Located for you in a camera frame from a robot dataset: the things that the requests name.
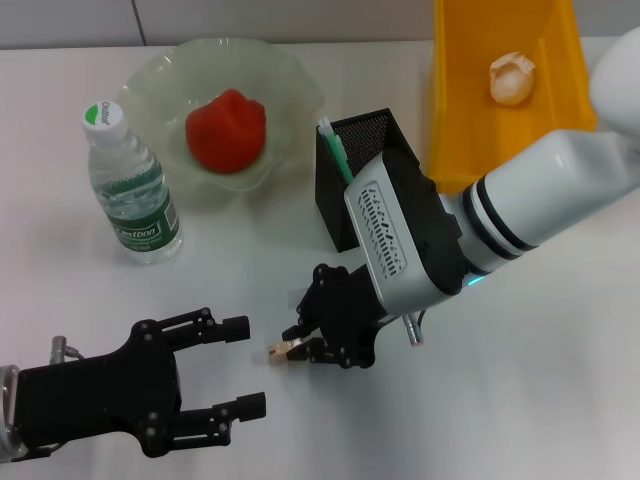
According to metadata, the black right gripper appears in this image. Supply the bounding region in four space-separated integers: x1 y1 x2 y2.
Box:
148 263 399 454

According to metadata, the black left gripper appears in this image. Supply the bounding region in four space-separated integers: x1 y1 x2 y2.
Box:
14 319 184 459

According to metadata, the beige eraser with barcode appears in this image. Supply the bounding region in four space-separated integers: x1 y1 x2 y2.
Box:
267 337 305 367

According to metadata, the clear green-label water bottle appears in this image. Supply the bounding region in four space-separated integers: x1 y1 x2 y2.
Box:
82 98 185 267

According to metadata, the green utility knife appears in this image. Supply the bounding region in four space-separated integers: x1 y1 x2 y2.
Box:
318 115 357 185

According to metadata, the orange-red soft toy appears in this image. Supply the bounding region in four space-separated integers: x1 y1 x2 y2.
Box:
184 88 266 175

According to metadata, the white paper ball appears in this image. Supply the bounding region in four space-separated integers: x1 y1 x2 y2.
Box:
488 51 536 107

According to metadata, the black mesh pen holder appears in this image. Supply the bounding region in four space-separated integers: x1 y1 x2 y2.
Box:
315 107 420 253

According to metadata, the green wavy glass fruit plate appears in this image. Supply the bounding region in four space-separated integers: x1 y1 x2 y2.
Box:
119 38 324 209

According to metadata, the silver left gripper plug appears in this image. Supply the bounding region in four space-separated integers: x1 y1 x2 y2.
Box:
49 334 85 365

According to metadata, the yellow plastic storage bin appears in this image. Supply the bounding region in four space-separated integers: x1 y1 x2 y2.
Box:
427 0 599 196

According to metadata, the right gripper cable with plug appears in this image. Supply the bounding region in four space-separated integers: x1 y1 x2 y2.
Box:
401 308 429 348

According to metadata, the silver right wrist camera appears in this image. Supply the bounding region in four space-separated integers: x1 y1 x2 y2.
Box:
343 149 465 312

